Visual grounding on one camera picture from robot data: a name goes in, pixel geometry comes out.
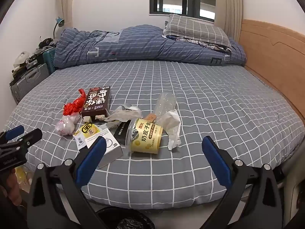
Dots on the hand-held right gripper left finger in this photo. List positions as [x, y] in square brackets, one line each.
[95, 156]

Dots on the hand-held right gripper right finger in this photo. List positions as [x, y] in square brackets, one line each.
[216, 162]

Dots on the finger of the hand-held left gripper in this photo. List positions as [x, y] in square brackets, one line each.
[14, 132]
[31, 136]

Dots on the white paper scrap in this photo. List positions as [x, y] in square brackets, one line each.
[112, 146]

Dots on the yellow snack packet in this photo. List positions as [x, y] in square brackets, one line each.
[90, 130]

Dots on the black packet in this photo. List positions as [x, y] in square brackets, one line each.
[120, 133]

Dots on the white pink plastic bag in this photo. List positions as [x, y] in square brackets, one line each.
[65, 125]

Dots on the white wrapper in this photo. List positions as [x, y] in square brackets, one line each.
[124, 114]

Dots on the yellow paper tub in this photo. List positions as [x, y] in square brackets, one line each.
[147, 140]

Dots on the white tissue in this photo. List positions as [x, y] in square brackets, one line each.
[172, 124]

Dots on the small tan packet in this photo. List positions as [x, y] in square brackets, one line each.
[150, 117]

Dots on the trash bin with black bag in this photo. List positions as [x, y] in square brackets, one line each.
[128, 224]

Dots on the clear plastic bottle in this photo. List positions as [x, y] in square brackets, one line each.
[164, 105]

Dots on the person's left hand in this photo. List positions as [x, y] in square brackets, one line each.
[14, 193]

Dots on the yellow plastic bag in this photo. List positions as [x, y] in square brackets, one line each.
[21, 174]

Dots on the red plastic wrapper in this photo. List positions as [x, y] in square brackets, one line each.
[73, 106]

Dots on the grey suitcase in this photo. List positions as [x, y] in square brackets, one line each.
[28, 81]

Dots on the brown cardboard box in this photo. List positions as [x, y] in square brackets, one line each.
[95, 102]

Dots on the grey checked bed sheet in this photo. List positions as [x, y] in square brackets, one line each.
[190, 95]

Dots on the white round appliance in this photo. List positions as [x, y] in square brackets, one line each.
[22, 56]

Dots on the teal suitcase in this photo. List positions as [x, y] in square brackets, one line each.
[48, 59]

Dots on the wooden headboard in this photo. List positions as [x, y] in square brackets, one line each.
[274, 59]

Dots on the blue desk lamp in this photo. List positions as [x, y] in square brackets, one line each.
[60, 22]

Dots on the blue striped quilt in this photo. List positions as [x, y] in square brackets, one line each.
[143, 45]

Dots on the grey checked pillow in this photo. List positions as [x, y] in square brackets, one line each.
[195, 28]

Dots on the beige curtain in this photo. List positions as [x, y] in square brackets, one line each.
[230, 7]
[68, 2]

